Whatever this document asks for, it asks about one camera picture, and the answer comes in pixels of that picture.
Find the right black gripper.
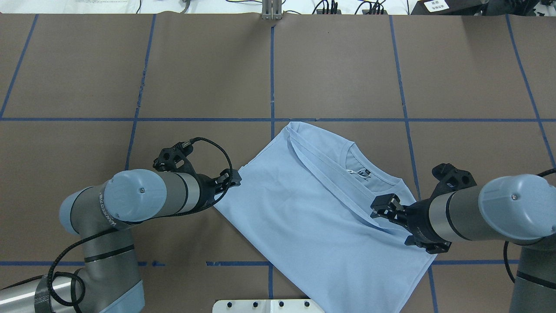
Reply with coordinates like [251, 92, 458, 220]
[370, 194, 451, 254]

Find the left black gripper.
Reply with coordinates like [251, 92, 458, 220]
[198, 169, 242, 209]

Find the light blue t-shirt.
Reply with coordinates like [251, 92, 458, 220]
[216, 121, 435, 313]

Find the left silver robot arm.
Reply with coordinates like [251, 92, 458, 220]
[1, 169, 242, 313]

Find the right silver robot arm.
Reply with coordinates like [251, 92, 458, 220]
[371, 169, 556, 313]

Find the black box with label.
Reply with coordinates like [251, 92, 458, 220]
[410, 0, 489, 16]

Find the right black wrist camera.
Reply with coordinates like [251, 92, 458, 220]
[431, 163, 477, 198]

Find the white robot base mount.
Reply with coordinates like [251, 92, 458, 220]
[212, 299, 324, 313]

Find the aluminium frame post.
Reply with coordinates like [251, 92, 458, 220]
[261, 0, 284, 20]

